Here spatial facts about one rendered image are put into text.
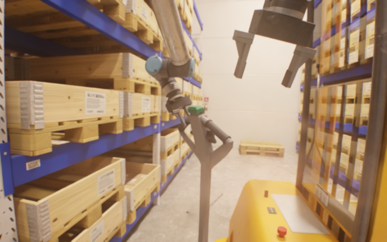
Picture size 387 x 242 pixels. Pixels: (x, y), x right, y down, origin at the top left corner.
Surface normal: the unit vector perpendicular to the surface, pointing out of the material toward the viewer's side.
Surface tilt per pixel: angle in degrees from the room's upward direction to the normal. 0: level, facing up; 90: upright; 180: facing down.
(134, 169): 90
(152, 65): 78
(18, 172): 90
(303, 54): 113
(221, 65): 90
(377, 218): 90
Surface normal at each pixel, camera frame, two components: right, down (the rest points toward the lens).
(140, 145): -0.18, 0.08
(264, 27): 0.08, 0.48
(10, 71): 0.99, 0.04
